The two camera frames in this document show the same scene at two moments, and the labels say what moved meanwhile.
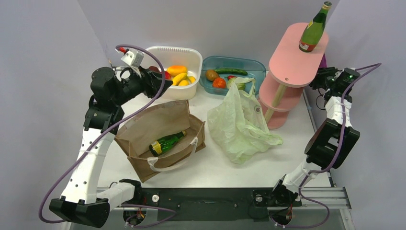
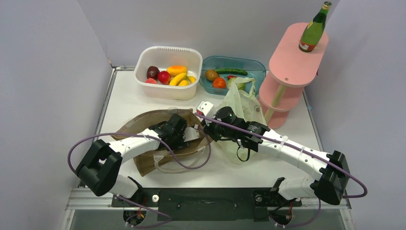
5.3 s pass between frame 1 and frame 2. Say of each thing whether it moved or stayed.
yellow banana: stayed
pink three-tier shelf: stayed
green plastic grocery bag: stayed
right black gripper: moved
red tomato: stayed
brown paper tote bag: moved
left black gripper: moved
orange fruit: stayed
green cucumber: stayed
